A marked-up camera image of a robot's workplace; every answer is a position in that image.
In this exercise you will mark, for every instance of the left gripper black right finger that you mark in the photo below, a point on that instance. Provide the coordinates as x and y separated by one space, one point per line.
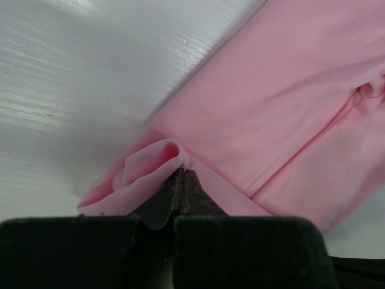
214 250

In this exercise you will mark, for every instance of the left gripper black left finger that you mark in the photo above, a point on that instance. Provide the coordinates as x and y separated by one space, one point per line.
133 251

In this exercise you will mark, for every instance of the pink t-shirt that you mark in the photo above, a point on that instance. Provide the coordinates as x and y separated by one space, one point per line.
286 119

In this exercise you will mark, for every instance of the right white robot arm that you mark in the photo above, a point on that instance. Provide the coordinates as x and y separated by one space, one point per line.
358 273

